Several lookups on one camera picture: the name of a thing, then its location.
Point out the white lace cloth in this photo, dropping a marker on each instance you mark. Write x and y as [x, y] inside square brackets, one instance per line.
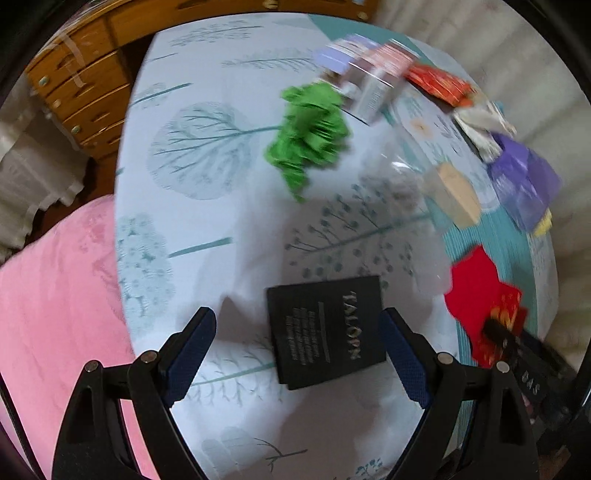
[27, 175]

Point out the red strawberry carton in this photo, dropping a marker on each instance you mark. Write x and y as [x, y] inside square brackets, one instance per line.
[378, 78]

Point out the orange snack bag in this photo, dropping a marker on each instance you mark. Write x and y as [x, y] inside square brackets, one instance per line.
[438, 85]

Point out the yellow paper scrap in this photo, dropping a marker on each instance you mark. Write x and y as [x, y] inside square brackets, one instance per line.
[544, 225]

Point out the pink blanket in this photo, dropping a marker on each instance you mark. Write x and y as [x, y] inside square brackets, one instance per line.
[55, 300]

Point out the purple packet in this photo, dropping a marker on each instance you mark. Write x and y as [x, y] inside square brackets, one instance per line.
[521, 180]

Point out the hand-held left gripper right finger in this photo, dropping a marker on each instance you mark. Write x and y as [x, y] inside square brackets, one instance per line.
[406, 364]

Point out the white paper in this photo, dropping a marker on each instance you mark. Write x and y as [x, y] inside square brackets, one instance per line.
[482, 124]

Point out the black booklet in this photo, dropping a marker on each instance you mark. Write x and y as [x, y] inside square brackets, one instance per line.
[323, 332]

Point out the lilac box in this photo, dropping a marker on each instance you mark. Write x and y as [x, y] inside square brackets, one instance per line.
[341, 55]

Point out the wooden cabinet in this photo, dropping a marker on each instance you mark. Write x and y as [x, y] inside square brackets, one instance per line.
[92, 83]

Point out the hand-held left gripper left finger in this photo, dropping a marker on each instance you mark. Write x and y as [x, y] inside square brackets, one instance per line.
[189, 357]

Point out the red paper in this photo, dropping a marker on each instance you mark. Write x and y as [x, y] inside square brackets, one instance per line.
[475, 290]

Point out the crumpled green paper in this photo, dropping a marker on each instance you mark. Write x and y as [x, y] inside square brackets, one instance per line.
[309, 129]

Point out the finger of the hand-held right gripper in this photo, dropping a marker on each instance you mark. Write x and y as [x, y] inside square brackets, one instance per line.
[505, 334]

